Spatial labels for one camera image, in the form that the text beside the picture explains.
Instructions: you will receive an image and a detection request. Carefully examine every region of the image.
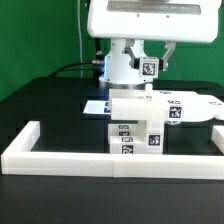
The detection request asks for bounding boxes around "white cable on wall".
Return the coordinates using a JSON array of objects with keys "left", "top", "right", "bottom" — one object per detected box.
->
[{"left": 77, "top": 0, "right": 84, "bottom": 79}]

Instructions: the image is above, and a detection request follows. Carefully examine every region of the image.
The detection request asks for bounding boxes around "white U-shaped fence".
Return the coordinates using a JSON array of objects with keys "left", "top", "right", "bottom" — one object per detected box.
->
[{"left": 1, "top": 121, "right": 224, "bottom": 180}]

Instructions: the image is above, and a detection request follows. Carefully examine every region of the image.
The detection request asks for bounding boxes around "white tagged cube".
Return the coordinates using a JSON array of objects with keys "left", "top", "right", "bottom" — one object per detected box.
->
[{"left": 139, "top": 57, "right": 159, "bottom": 78}]

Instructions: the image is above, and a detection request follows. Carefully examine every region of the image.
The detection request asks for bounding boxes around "white block right edge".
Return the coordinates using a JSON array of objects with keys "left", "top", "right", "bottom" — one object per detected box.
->
[{"left": 211, "top": 125, "right": 224, "bottom": 155}]

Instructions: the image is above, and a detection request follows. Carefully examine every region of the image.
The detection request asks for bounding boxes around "black cable bundle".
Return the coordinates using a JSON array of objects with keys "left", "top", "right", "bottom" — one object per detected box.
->
[{"left": 49, "top": 60, "right": 105, "bottom": 78}]

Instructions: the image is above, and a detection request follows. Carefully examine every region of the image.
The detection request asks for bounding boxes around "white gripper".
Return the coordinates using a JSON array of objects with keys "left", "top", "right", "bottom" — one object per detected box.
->
[{"left": 87, "top": 0, "right": 221, "bottom": 71}]

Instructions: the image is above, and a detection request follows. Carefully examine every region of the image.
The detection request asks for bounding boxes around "white chair seat part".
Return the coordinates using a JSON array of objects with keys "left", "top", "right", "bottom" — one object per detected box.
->
[{"left": 136, "top": 84, "right": 164, "bottom": 155}]

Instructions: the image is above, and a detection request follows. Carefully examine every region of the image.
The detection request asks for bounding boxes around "white H-shaped chair back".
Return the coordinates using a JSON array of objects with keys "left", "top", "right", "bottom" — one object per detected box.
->
[{"left": 109, "top": 89, "right": 224, "bottom": 122}]

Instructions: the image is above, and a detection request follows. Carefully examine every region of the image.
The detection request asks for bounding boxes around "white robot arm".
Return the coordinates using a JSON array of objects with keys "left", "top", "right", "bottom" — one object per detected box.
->
[{"left": 87, "top": 0, "right": 222, "bottom": 85}]

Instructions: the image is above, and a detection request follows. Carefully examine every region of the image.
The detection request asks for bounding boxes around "black camera pole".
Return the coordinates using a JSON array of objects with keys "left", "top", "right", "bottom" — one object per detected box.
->
[{"left": 94, "top": 38, "right": 104, "bottom": 60}]

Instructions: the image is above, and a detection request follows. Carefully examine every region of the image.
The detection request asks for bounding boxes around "white tag base sheet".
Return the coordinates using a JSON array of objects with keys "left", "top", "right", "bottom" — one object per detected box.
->
[{"left": 84, "top": 100, "right": 110, "bottom": 115}]

